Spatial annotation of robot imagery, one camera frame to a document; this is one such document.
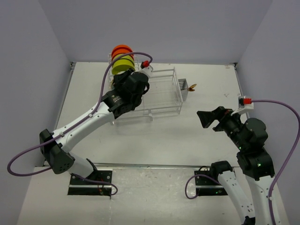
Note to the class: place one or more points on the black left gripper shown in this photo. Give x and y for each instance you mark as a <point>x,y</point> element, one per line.
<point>119,78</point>

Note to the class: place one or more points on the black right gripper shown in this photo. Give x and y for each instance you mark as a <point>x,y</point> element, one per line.
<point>207,117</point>

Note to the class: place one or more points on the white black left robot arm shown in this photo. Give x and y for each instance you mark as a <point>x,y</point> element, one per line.
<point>126,95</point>

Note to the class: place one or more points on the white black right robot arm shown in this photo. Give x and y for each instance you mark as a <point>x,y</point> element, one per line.
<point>256,164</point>

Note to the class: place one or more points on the front lime green bowl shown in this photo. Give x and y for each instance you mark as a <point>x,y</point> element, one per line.
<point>122,68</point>

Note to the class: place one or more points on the lime green bowl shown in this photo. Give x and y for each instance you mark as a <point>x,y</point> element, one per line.
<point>122,68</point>
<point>125,60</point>

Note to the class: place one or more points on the rear lime green bowl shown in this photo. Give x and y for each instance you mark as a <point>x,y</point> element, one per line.
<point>125,60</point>

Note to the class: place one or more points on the orange bowl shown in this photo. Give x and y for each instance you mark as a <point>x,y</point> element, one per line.
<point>120,51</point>

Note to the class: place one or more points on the red bowl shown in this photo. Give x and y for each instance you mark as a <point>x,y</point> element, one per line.
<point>121,47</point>

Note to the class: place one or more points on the gold utensil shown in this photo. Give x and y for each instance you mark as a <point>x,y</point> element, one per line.
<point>191,88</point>

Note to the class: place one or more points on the grey cutlery holder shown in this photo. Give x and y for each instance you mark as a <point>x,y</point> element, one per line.
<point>183,88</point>

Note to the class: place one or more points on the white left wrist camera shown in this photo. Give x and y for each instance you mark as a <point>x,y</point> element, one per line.
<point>146,69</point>

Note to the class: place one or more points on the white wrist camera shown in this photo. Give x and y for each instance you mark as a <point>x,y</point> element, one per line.
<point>245,105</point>
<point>146,69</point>

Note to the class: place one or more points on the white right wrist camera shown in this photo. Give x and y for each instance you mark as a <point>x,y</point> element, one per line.
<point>245,105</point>

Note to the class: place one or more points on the white wire dish rack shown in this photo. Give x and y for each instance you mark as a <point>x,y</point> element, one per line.
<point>163,99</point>

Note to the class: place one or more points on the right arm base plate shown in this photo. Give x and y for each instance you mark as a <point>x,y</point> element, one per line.
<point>205,186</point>

